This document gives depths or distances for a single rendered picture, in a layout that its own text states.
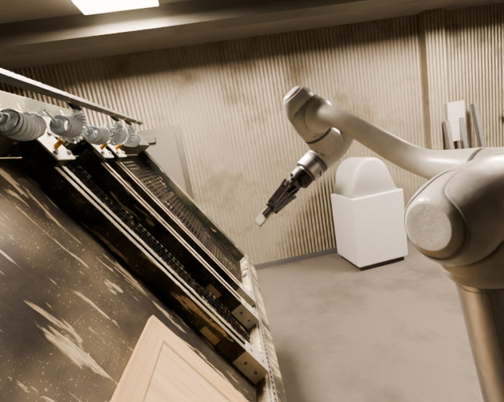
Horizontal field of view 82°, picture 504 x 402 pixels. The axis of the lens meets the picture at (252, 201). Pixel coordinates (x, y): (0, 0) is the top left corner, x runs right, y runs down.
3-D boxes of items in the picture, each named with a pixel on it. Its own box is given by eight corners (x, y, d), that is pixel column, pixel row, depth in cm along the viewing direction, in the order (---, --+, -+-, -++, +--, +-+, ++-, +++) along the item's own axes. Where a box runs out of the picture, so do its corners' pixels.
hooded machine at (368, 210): (385, 246, 427) (376, 151, 402) (413, 261, 366) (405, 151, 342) (336, 256, 420) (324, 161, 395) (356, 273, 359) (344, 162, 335)
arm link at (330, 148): (315, 168, 107) (296, 142, 100) (344, 139, 108) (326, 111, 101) (334, 175, 97) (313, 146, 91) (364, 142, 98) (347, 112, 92)
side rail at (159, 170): (234, 265, 229) (245, 256, 228) (131, 160, 209) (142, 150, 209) (234, 262, 237) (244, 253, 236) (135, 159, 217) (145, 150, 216)
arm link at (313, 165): (328, 175, 101) (316, 187, 101) (308, 161, 105) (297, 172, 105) (325, 162, 93) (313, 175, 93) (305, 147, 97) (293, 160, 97)
